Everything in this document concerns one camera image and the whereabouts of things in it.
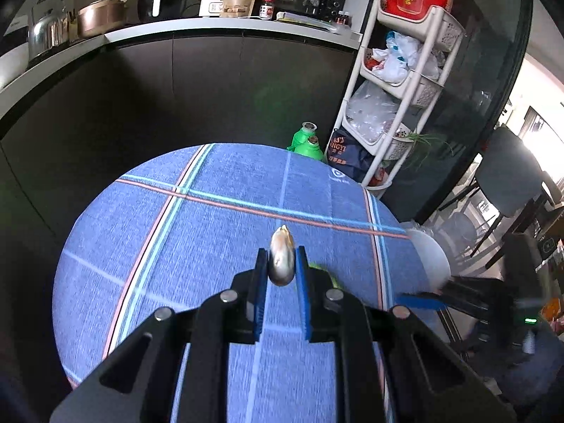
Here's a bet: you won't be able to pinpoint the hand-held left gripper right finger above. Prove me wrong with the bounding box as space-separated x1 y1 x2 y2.
296 246 516 423

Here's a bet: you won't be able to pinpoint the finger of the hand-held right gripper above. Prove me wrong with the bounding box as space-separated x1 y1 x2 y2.
441 275 507 298
398 293 505 324

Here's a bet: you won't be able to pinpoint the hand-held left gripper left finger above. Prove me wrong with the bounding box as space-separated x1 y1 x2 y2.
49 247 269 423

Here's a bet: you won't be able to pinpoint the mussel shell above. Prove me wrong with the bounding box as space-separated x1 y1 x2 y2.
269 225 296 286

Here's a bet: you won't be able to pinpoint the white round bin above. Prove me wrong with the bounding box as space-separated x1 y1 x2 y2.
405 228 451 294

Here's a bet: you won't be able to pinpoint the dark box with white icon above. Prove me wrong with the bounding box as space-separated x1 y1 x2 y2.
534 234 561 269

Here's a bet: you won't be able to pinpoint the blue plaid tablecloth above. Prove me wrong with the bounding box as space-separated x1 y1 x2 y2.
52 142 435 423

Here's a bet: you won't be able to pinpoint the grey chair with black legs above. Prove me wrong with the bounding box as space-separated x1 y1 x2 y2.
436 127 556 269

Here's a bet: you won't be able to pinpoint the red and white plastic bag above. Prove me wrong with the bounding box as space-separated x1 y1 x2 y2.
368 167 391 188

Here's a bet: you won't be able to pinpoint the green plastic bottle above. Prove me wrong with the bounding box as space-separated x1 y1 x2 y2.
294 137 327 161
287 122 319 153

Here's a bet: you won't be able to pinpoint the navy printed bag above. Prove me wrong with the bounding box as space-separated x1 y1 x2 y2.
327 129 375 183

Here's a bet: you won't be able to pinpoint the green onion stalks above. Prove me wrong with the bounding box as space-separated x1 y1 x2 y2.
397 130 454 170

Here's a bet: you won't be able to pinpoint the black framed glass door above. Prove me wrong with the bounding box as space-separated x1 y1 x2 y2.
410 0 534 225

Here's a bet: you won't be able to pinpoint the clear plastic bags bundle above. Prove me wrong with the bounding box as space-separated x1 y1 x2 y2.
346 80 415 146

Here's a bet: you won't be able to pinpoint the dark kitchen counter cabinet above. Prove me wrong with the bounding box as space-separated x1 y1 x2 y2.
0 13 366 247

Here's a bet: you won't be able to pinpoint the white plastic bags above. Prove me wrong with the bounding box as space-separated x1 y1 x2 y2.
363 31 441 84

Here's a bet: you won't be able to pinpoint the white tiered storage rack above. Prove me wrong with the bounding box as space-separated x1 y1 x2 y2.
326 0 465 199

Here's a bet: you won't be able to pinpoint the flat food packet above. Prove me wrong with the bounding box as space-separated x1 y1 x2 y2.
277 11 342 32

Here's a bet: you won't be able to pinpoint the copper coloured lidded pot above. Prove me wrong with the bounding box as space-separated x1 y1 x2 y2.
77 0 128 39

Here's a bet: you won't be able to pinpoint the steel kettle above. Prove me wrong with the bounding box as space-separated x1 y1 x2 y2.
27 0 71 56

